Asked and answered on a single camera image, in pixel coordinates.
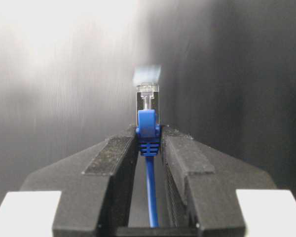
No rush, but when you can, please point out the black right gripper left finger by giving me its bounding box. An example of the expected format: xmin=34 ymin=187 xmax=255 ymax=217
xmin=21 ymin=126 xmax=138 ymax=237

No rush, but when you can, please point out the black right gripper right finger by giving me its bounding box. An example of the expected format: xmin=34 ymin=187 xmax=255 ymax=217
xmin=160 ymin=125 xmax=276 ymax=237

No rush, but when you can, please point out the blue LAN cable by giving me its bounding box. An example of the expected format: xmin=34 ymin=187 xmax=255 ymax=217
xmin=132 ymin=64 xmax=162 ymax=228

